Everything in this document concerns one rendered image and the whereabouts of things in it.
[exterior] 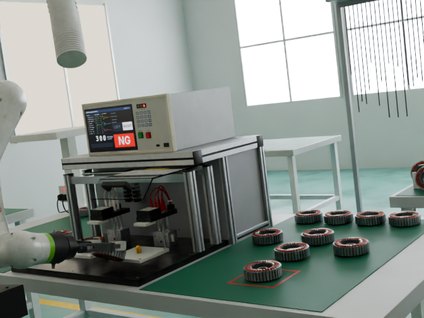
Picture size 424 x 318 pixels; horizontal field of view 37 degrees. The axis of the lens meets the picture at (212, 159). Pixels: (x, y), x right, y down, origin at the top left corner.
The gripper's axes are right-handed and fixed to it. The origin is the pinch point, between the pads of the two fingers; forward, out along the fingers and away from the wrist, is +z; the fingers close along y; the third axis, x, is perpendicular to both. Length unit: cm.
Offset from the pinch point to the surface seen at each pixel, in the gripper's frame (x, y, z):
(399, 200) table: 17, 53, 123
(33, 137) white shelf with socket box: 45, -101, 45
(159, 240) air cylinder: 0.7, -0.4, 25.8
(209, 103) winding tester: 52, 11, 40
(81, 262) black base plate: -7.2, -17.0, 3.1
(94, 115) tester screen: 47, -26, 16
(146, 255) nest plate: -3.7, 5.6, 12.4
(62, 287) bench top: -14.1, -11.3, -9.8
